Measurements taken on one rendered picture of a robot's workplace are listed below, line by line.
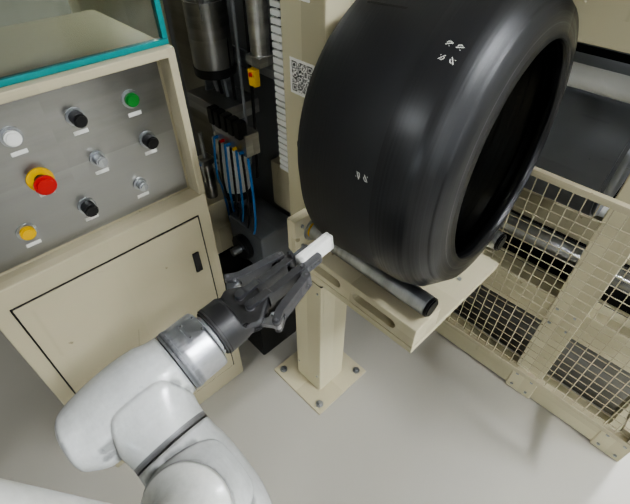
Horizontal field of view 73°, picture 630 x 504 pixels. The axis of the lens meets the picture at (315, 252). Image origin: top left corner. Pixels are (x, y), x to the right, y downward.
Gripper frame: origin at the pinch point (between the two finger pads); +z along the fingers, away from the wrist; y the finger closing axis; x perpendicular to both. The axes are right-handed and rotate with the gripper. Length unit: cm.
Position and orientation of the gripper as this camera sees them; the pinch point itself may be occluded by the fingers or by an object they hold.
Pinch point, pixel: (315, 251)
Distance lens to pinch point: 67.7
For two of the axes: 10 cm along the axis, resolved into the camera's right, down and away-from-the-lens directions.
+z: 7.1, -5.7, 4.0
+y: -6.9, -4.9, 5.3
